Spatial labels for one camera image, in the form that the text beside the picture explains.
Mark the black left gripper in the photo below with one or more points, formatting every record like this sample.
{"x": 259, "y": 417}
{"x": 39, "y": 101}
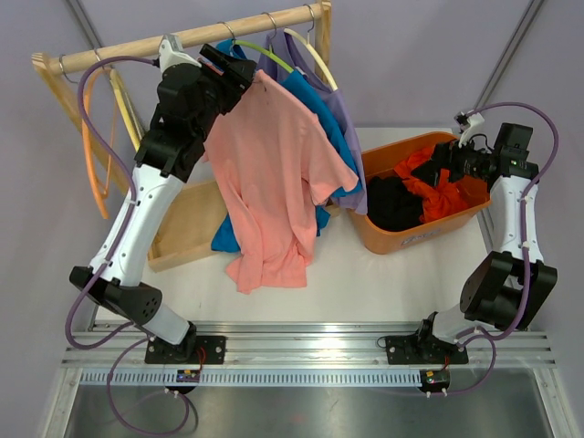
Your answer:
{"x": 235, "y": 78}

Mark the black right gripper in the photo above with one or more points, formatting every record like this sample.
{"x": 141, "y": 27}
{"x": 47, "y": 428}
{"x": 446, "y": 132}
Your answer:
{"x": 430, "y": 171}

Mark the orange t shirt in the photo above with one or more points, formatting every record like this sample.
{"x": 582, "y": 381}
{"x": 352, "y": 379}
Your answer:
{"x": 437, "y": 202}

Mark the green clothes hanger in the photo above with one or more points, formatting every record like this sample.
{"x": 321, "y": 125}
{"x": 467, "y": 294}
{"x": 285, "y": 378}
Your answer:
{"x": 267, "y": 53}

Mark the black t shirt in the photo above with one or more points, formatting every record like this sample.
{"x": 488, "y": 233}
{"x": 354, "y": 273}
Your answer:
{"x": 391, "y": 206}

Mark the pink t shirt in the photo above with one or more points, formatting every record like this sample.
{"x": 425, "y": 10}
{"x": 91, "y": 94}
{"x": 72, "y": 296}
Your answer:
{"x": 274, "y": 165}

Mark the yellow clothes hanger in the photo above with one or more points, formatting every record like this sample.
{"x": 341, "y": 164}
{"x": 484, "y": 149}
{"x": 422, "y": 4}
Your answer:
{"x": 125, "y": 107}

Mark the orange clothes hanger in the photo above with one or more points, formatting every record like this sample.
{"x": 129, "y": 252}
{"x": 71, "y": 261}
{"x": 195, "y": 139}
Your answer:
{"x": 99, "y": 186}

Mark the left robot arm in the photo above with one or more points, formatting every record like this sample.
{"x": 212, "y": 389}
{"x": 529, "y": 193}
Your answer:
{"x": 191, "y": 95}

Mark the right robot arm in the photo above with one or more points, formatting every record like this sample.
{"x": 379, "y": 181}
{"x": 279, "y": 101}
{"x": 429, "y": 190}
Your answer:
{"x": 511, "y": 284}

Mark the lavender t shirt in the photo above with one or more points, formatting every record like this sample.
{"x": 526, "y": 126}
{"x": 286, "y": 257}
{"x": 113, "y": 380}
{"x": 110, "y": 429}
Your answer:
{"x": 284, "y": 46}

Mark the cream clothes hanger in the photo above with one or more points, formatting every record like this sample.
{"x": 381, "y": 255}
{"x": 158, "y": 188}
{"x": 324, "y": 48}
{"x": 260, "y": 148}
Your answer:
{"x": 317, "y": 42}

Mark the orange plastic basket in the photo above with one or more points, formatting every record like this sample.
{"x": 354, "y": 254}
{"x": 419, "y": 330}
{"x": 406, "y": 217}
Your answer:
{"x": 380, "y": 162}

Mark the wooden tray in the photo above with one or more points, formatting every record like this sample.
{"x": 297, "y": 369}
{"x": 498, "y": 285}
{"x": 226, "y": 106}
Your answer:
{"x": 188, "y": 228}

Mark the wooden clothes rack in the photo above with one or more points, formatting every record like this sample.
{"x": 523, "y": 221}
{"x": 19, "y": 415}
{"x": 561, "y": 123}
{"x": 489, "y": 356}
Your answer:
{"x": 53, "y": 71}

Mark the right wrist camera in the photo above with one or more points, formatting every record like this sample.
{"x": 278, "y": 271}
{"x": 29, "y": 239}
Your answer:
{"x": 470, "y": 124}

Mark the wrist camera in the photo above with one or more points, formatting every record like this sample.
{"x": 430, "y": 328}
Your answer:
{"x": 171, "y": 53}
{"x": 470, "y": 124}

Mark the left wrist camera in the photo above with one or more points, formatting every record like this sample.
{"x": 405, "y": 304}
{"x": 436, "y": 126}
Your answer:
{"x": 171, "y": 53}

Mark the aluminium mounting rail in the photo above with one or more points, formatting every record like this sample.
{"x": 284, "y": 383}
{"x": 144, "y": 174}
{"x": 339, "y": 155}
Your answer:
{"x": 254, "y": 355}

